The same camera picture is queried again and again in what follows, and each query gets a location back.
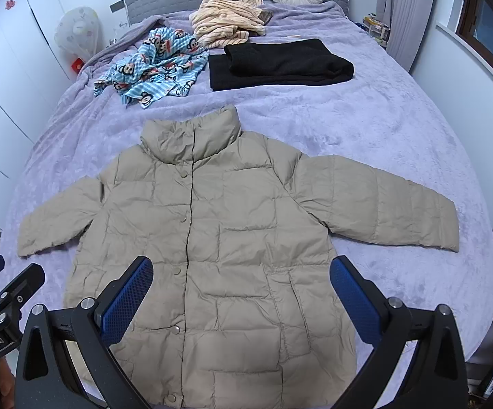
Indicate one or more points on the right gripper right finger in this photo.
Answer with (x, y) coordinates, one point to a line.
(436, 375)

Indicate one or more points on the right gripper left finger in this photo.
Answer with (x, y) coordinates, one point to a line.
(46, 376)

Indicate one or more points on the beige puffer jacket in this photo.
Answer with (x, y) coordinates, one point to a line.
(241, 312)

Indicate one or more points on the person left hand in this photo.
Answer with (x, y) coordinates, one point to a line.
(7, 379)

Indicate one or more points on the white wardrobe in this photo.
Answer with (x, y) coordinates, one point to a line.
(33, 76)

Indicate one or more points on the covered white fan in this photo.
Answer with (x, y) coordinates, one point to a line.
(75, 39)

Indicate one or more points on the lavender plush bedspread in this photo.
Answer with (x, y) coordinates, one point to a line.
(380, 117)

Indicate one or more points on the blue monkey print garment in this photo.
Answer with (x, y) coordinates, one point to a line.
(167, 63)

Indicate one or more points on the cream striped garment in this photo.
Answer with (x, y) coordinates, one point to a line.
(217, 23)

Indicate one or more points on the black folded garment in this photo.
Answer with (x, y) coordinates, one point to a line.
(307, 62)

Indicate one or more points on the grey curtain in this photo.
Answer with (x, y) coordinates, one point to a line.
(408, 20)

